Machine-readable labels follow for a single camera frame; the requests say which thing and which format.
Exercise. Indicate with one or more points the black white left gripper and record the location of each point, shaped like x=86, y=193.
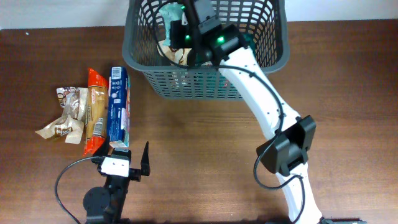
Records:
x=136, y=173

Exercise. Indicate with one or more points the mint green snack wrapper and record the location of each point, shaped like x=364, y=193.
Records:
x=170, y=12

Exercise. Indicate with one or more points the green Nescafe coffee bag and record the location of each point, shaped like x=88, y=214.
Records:
x=248, y=38

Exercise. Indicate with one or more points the beige brown snack bag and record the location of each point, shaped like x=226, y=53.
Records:
x=71, y=124
x=179, y=56

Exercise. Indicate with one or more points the blue tissue pack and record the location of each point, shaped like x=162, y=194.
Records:
x=118, y=108

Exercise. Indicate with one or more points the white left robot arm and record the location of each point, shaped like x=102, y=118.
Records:
x=105, y=204

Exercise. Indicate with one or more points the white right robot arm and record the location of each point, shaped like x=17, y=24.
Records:
x=289, y=136

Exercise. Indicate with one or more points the grey plastic lattice basket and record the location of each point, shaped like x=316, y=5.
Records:
x=265, y=20

